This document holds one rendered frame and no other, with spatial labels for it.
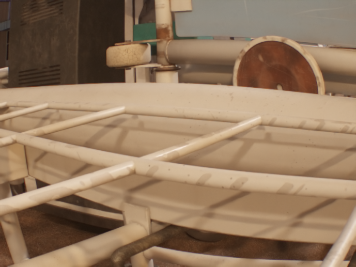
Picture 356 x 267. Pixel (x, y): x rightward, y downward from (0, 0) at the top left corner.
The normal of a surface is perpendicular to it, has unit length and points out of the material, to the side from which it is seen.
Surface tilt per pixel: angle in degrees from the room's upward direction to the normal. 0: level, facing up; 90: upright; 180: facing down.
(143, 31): 90
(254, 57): 90
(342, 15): 90
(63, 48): 90
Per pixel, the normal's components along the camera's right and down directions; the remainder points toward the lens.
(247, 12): -0.51, 0.18
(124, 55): -0.04, 0.18
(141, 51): 0.67, 0.10
